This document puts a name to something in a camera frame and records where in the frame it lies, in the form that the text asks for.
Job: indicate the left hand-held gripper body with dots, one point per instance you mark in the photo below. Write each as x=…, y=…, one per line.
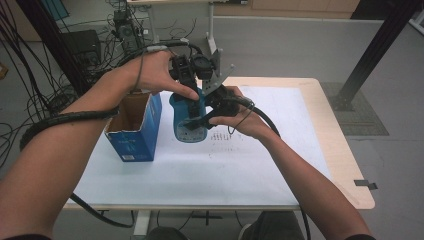
x=191, y=68

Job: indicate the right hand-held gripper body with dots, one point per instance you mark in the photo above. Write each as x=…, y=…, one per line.
x=220, y=96

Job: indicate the blue bottle with white cap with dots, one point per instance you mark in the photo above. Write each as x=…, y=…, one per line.
x=186, y=133

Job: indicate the person's left hand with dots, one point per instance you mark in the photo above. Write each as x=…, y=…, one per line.
x=156, y=73

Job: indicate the person's right hand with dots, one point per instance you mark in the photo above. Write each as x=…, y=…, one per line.
x=243, y=123

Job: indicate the white desk with metal legs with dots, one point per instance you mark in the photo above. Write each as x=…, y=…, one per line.
x=211, y=30

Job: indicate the white sheet mat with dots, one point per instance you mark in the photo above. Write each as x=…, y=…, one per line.
x=233, y=173

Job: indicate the blue cardboard box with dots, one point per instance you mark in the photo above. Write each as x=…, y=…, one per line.
x=136, y=140

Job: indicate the computer tower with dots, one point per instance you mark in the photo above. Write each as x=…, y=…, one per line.
x=128, y=33

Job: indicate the black box on floor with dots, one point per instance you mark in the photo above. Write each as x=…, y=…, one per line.
x=81, y=46

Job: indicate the wooden cabinet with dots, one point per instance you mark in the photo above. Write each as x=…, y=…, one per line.
x=300, y=8

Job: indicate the black table clip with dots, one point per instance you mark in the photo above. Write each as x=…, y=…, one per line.
x=365, y=184

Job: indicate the black metal stand post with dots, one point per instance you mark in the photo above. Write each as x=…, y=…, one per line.
x=380, y=46
x=53, y=43

